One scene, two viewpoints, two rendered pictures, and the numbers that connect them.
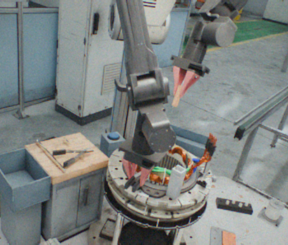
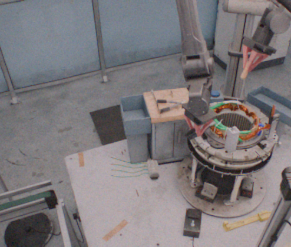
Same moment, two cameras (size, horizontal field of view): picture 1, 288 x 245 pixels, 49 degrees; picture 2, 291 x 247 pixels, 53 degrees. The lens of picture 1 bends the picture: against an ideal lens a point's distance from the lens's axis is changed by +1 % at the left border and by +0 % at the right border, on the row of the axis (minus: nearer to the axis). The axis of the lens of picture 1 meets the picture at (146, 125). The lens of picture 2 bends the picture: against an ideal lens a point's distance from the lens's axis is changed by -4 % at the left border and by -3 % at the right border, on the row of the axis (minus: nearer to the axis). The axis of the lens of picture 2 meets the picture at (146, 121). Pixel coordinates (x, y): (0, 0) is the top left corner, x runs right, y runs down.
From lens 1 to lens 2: 0.37 m
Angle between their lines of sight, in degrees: 33
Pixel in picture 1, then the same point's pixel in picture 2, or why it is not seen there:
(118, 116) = (227, 76)
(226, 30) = (281, 19)
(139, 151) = not seen: hidden behind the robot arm
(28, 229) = (139, 149)
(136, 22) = (186, 18)
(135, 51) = (185, 40)
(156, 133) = (191, 101)
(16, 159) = (136, 101)
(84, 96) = not seen: hidden behind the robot
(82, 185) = (176, 128)
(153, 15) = not seen: outside the picture
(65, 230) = (164, 156)
